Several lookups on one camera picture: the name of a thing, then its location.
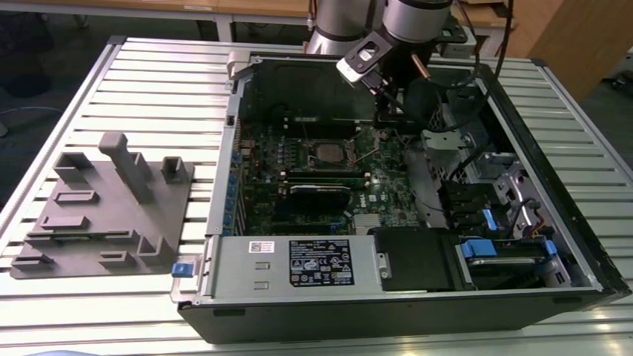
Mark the silver CPU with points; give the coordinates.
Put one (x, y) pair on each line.
(331, 153)

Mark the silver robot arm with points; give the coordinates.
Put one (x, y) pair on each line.
(415, 18)

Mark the black RAM slot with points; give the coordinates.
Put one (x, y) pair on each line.
(327, 173)

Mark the black plastic bay cover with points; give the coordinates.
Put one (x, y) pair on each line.
(415, 259)

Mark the green motherboard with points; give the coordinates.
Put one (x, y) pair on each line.
(391, 193)

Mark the black graphics card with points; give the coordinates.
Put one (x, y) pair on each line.
(322, 198)

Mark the wooden cabinet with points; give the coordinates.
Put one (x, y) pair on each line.
(584, 44)

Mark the silver chipset heatsink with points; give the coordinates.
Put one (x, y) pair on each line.
(368, 220)

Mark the blue plastic clip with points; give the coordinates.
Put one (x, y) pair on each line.
(550, 247)
(488, 219)

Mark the hard disk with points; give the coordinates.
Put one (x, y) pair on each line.
(500, 272)

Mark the silver power supply unit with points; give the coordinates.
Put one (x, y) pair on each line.
(238, 270)

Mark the black PC case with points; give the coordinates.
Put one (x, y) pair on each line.
(346, 322)

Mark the blue case latch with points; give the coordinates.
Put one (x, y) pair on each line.
(182, 270)

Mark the grey parts rack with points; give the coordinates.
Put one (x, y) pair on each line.
(99, 222)

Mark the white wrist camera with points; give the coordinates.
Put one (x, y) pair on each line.
(354, 74)

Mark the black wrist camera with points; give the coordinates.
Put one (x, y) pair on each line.
(458, 37)

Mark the silver metal bracket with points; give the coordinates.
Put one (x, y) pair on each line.
(446, 142)

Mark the wooden desk white frame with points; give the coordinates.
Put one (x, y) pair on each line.
(123, 3)
(267, 9)

